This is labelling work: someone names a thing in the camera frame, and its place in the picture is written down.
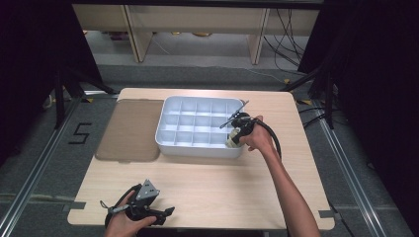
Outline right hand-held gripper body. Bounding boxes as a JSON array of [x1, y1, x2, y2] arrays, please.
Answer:
[[218, 100, 256, 138]]

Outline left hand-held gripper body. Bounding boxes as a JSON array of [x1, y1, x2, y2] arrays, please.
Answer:
[[125, 179, 161, 221]]

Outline light green ankle sock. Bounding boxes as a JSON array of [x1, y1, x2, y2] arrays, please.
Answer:
[[224, 127, 242, 149]]

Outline white divided storage box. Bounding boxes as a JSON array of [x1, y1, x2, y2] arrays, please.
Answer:
[[154, 95, 247, 159]]

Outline person's right hand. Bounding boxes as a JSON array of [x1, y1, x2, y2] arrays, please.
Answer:
[[239, 115, 277, 156]]

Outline person's left hand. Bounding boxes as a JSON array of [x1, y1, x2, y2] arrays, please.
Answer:
[[104, 192, 158, 237]]

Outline brown flat lid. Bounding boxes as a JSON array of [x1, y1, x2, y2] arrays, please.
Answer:
[[95, 98, 165, 164]]

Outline black metal stand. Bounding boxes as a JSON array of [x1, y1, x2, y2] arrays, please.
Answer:
[[280, 64, 336, 130], [53, 65, 121, 130]]

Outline beige desk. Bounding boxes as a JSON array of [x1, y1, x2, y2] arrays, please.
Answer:
[[71, 3, 321, 65]]

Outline black curtain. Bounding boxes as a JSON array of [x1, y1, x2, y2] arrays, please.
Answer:
[[297, 0, 419, 228], [0, 0, 104, 166]]

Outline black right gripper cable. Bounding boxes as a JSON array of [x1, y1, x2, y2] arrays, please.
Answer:
[[251, 118, 283, 160]]

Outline black floor cables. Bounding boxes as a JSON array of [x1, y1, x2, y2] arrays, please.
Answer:
[[297, 106, 328, 130]]

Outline black hanging cables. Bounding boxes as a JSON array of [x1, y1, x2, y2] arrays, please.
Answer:
[[263, 8, 308, 73]]

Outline metal floor rail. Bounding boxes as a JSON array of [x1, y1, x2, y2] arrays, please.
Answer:
[[0, 97, 83, 237], [310, 98, 387, 237]]

